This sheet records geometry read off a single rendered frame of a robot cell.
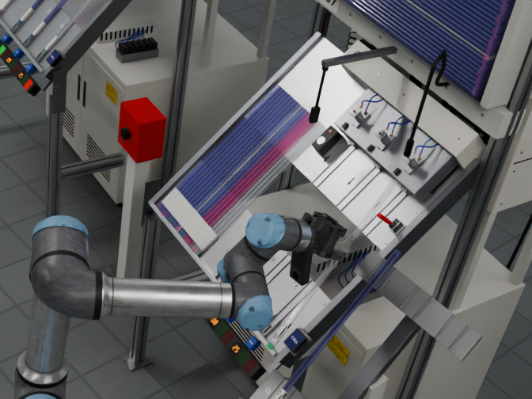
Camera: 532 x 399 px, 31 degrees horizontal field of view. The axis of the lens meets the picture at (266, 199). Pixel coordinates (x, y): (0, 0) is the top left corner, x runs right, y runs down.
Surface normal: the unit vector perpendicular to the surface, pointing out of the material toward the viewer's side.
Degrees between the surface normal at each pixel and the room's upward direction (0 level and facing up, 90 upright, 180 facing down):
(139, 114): 0
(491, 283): 0
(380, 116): 43
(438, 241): 0
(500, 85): 90
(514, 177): 90
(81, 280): 19
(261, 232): 61
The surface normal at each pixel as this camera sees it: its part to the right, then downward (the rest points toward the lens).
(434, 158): -0.45, -0.41
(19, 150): 0.16, -0.78
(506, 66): 0.55, 0.58
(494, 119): -0.82, 0.23
